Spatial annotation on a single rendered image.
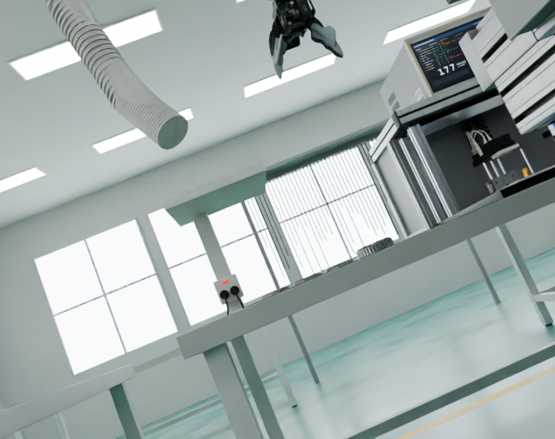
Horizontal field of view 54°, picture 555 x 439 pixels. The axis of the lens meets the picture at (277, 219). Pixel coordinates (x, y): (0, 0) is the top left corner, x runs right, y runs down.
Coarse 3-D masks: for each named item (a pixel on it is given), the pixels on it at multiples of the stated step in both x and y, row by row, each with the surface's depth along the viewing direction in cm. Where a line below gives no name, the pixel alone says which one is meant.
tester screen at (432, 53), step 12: (468, 24) 169; (444, 36) 168; (456, 36) 168; (420, 48) 167; (432, 48) 167; (444, 48) 167; (456, 48) 167; (420, 60) 166; (432, 60) 166; (444, 60) 166; (456, 60) 166; (432, 72) 166; (432, 84) 165; (444, 84) 165
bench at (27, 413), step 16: (128, 368) 202; (80, 384) 150; (96, 384) 162; (112, 384) 177; (32, 400) 119; (48, 400) 127; (64, 400) 136; (80, 400) 146; (128, 400) 199; (0, 416) 104; (16, 416) 110; (32, 416) 116; (48, 416) 124; (128, 416) 197; (0, 432) 102; (128, 432) 196
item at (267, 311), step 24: (528, 192) 119; (552, 192) 120; (480, 216) 118; (504, 216) 118; (408, 240) 117; (432, 240) 117; (456, 240) 117; (360, 264) 116; (384, 264) 116; (408, 264) 116; (312, 288) 115; (336, 288) 115; (240, 312) 114; (264, 312) 114; (288, 312) 114; (192, 336) 112; (216, 336) 113
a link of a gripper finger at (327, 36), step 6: (312, 24) 116; (318, 24) 115; (312, 30) 117; (318, 30) 116; (324, 30) 115; (330, 30) 114; (312, 36) 117; (318, 36) 117; (324, 36) 116; (330, 36) 115; (318, 42) 118; (324, 42) 117; (330, 42) 116; (336, 42) 117; (330, 48) 117; (336, 48) 117; (336, 54) 117; (342, 54) 116
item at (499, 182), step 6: (504, 174) 160; (510, 174) 160; (492, 180) 159; (498, 180) 159; (504, 180) 159; (510, 180) 159; (516, 180) 159; (486, 186) 164; (498, 186) 159; (504, 186) 159
